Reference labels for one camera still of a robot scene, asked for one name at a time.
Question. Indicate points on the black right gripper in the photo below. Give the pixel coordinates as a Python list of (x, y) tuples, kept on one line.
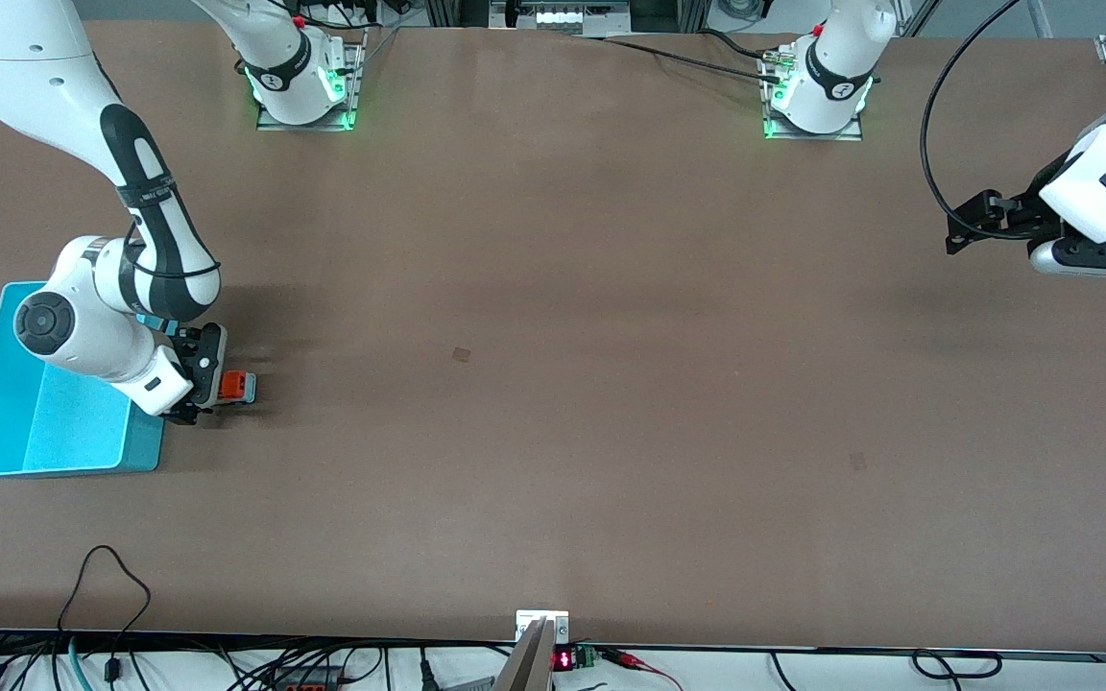
[(200, 362)]

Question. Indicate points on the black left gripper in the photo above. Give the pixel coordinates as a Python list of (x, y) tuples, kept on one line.
[(1026, 210)]

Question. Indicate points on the orange toy bus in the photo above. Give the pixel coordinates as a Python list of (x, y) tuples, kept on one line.
[(236, 386)]

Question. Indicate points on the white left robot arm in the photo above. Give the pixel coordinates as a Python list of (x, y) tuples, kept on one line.
[(836, 67)]

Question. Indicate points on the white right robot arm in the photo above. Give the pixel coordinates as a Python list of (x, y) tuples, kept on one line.
[(35, 58)]

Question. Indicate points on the blue plastic box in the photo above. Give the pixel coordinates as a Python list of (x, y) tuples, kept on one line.
[(63, 432)]

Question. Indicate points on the red power strip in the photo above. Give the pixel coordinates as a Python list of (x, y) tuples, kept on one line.
[(308, 685)]

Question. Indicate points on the white mounting plate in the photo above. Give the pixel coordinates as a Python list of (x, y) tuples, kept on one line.
[(526, 619)]

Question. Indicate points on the red LED display module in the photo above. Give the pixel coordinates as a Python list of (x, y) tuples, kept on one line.
[(565, 660)]

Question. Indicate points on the red clip lead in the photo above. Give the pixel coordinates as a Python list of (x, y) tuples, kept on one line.
[(630, 659)]

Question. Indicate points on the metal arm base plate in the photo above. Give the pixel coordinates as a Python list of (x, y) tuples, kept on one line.
[(851, 132), (349, 86)]

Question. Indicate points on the grey camera mount bar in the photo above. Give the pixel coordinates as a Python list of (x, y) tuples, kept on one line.
[(529, 667)]

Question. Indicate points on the aluminium frame with light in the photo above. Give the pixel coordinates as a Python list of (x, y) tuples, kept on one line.
[(563, 17)]

